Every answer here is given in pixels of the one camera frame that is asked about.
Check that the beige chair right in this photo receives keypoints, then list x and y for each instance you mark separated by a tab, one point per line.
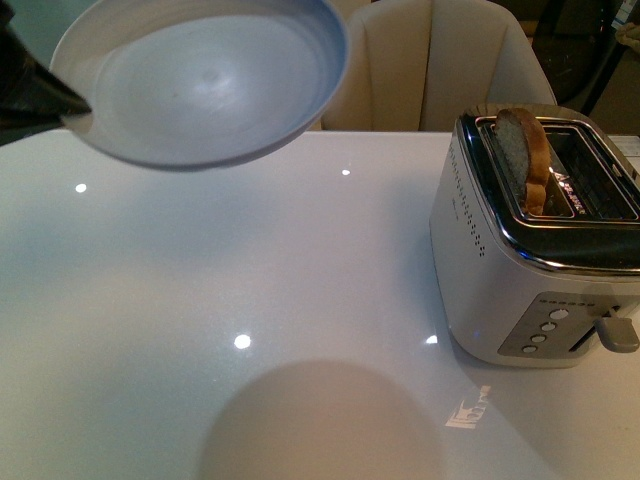
417	65

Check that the slice of brown bread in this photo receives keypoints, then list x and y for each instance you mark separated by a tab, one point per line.
522	139

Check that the white round plate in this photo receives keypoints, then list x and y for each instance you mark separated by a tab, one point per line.
189	85

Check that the cream two-slot toaster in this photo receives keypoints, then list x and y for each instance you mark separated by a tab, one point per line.
537	290

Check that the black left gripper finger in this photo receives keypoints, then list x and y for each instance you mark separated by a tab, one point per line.
32	98

